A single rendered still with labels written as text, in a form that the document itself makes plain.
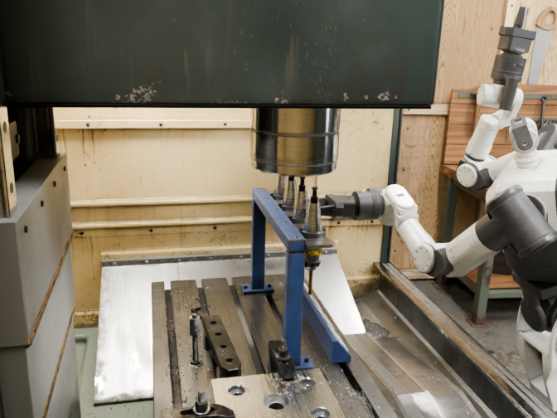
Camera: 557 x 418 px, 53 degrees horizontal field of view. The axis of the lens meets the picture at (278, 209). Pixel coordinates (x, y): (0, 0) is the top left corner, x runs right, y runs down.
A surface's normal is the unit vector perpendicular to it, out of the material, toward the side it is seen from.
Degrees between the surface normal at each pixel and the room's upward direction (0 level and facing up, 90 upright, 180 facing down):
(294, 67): 90
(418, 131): 91
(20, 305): 90
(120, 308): 24
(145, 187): 90
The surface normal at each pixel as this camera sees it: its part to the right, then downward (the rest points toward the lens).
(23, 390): 0.22, 0.28
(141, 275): 0.12, -0.76
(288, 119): -0.18, 0.27
